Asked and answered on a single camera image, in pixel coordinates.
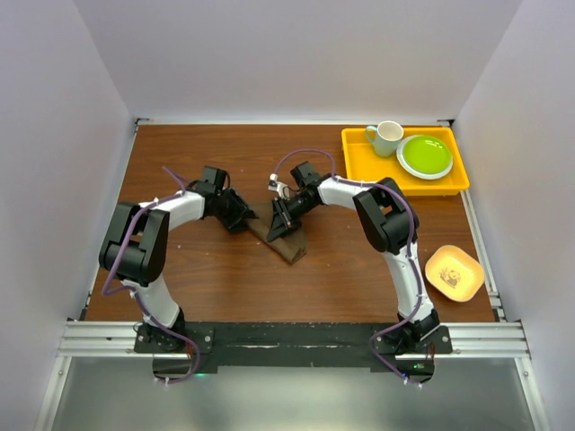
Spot brown cloth napkin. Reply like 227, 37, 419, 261
244, 200, 309, 266

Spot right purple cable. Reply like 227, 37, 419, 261
273, 149, 428, 388

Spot purple cable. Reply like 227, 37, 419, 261
273, 149, 428, 388
101, 165, 203, 385

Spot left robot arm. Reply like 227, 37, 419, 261
99, 166, 257, 354

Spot yellow panda bowl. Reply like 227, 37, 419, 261
425, 245, 484, 303

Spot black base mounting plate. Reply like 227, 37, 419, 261
134, 321, 450, 376

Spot pale green mug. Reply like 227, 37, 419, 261
365, 120, 404, 158

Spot green plate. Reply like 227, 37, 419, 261
396, 135, 454, 180

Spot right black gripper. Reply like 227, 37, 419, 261
269, 194, 317, 243

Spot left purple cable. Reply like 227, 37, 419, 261
101, 165, 203, 385

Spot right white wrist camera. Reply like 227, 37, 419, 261
268, 173, 290, 199

